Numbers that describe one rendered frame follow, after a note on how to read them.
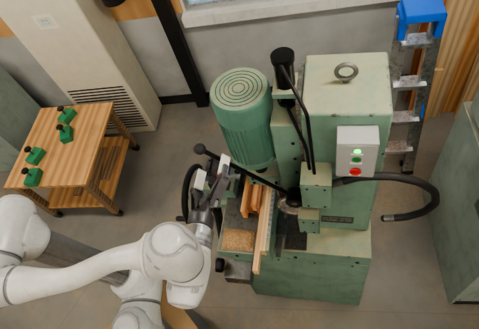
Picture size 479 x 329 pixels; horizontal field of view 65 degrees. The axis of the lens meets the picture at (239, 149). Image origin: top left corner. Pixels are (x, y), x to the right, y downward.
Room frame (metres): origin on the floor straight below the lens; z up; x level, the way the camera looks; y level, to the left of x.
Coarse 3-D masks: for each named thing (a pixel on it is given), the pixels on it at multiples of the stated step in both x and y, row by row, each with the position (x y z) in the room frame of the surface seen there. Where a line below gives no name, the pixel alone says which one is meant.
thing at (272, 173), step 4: (272, 164) 0.75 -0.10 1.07; (276, 164) 0.75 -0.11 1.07; (268, 168) 0.74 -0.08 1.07; (272, 168) 0.74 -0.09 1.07; (276, 168) 0.73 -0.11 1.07; (252, 172) 0.75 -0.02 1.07; (256, 172) 0.74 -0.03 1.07; (264, 172) 0.73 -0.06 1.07; (268, 172) 0.73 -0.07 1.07; (272, 172) 0.72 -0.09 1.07; (276, 172) 0.71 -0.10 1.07; (248, 176) 0.74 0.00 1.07; (260, 176) 0.72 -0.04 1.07; (264, 176) 0.72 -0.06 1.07; (268, 176) 0.71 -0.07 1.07; (272, 176) 0.71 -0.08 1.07; (276, 176) 0.70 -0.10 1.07; (252, 180) 0.74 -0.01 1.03; (256, 180) 0.73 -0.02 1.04; (268, 180) 0.71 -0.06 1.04; (272, 180) 0.71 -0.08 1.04; (280, 180) 0.69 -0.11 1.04; (264, 184) 0.72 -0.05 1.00; (280, 184) 0.69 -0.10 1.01
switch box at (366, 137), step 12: (336, 132) 0.53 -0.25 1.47; (348, 132) 0.51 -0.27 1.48; (360, 132) 0.50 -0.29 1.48; (372, 132) 0.48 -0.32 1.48; (336, 144) 0.49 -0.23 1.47; (348, 144) 0.48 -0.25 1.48; (360, 144) 0.47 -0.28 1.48; (372, 144) 0.46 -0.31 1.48; (336, 156) 0.49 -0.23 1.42; (348, 156) 0.48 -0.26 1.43; (360, 156) 0.46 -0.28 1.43; (372, 156) 0.45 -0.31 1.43; (336, 168) 0.49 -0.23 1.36; (348, 168) 0.47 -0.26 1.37; (360, 168) 0.46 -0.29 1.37; (372, 168) 0.45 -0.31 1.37
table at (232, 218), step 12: (240, 192) 0.78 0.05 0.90; (228, 204) 0.75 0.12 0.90; (240, 204) 0.73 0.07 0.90; (228, 216) 0.69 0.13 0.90; (240, 216) 0.68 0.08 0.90; (252, 216) 0.66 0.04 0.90; (276, 216) 0.64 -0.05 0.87; (228, 228) 0.65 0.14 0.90; (240, 228) 0.63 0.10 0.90; (252, 228) 0.61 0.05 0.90; (228, 252) 0.55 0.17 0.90; (240, 252) 0.54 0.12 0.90; (252, 252) 0.52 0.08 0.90
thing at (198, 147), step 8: (200, 144) 0.68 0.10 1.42; (200, 152) 0.66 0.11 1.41; (208, 152) 0.66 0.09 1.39; (240, 168) 0.63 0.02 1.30; (256, 176) 0.62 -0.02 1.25; (272, 184) 0.60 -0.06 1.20; (288, 192) 0.58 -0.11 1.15; (296, 192) 0.57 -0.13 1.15; (288, 200) 0.56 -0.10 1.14; (296, 200) 0.54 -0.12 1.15
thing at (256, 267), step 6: (264, 198) 0.70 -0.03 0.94; (264, 204) 0.67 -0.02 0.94; (258, 228) 0.59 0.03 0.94; (258, 234) 0.56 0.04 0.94; (258, 240) 0.54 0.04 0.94; (258, 246) 0.52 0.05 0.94; (258, 252) 0.50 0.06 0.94; (258, 258) 0.48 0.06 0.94; (258, 264) 0.46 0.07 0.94; (252, 270) 0.44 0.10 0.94; (258, 270) 0.44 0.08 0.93
